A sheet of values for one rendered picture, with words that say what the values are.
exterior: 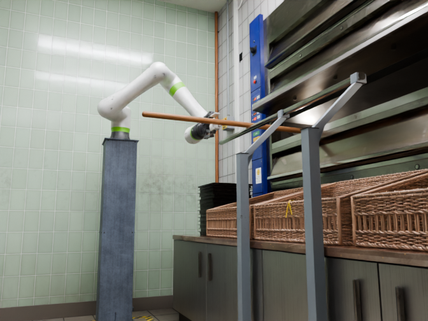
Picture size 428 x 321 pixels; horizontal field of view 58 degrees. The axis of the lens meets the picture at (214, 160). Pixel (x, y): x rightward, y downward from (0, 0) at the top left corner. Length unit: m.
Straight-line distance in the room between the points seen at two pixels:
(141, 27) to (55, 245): 1.90
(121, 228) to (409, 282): 1.85
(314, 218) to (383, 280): 0.27
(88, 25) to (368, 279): 2.91
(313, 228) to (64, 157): 2.26
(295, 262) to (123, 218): 1.40
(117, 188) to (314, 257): 1.60
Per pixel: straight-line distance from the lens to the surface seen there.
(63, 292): 3.13
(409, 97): 1.81
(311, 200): 1.24
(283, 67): 2.62
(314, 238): 1.24
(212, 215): 2.21
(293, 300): 1.45
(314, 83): 2.15
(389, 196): 1.16
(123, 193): 2.55
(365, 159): 1.87
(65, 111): 3.21
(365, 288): 1.17
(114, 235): 2.54
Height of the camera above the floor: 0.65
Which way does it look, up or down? 9 degrees up
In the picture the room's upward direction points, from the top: straight up
